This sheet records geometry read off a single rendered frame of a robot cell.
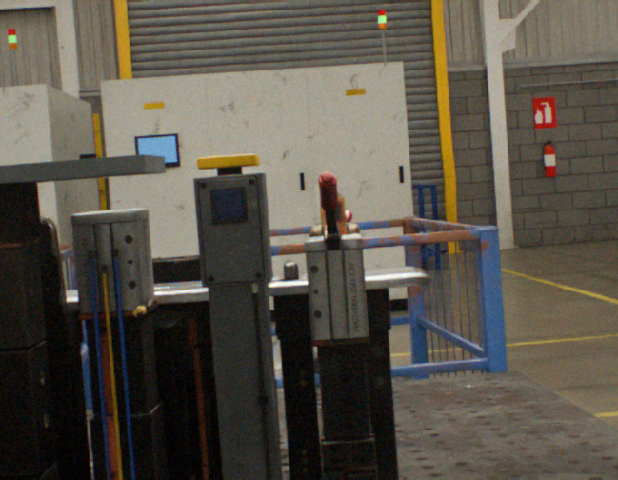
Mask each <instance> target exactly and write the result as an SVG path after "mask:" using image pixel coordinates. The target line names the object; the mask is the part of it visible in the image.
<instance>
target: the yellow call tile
mask: <svg viewBox="0 0 618 480"><path fill-rule="evenodd" d="M259 165H260V158H259V155H258V154H254V153H250V154H236V155H224V156H212V157H199V158H197V168H198V169H199V170H214V169H217V176H222V175H235V174H243V172H242V167H252V166H259Z"/></svg>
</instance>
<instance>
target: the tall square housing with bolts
mask: <svg viewBox="0 0 618 480"><path fill-rule="evenodd" d="M149 218H150V217H149V210H148V209H147V208H141V209H125V210H100V211H90V212H83V213H76V214H73V215H72V216H71V217H70V220H71V227H72V238H73V249H74V261H75V272H76V284H77V295H78V306H79V313H80V314H78V320H85V324H86V336H87V347H88V358H89V369H90V391H91V403H92V413H93V414H95V415H94V416H93V417H92V418H91V419H90V441H91V453H92V464H93V476H94V480H169V465H168V454H167V442H166V430H165V418H164V407H163V400H159V394H158V383H157V371H156V359H155V347H154V336H153V324H152V312H151V311H152V310H154V309H155V308H156V307H157V302H156V303H155V304H152V308H151V309H150V310H146V312H145V313H144V314H143V315H142V317H140V318H139V317H138V318H137V317H134V316H133V314H132V313H133V310H134V309H136V308H138V307H139V306H141V305H147V304H148V301H149V300H150V299H155V292H154V281H153V268H152V257H151V245H150V222H149Z"/></svg>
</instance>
